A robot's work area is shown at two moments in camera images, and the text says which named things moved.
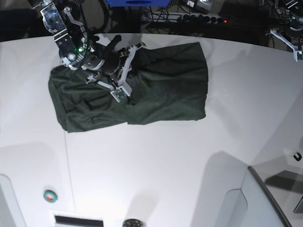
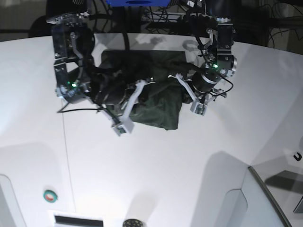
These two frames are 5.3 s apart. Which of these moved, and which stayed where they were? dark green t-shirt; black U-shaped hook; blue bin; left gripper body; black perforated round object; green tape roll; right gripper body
Moved: right gripper body; left gripper body; dark green t-shirt
Stayed: black perforated round object; green tape roll; blue bin; black U-shaped hook
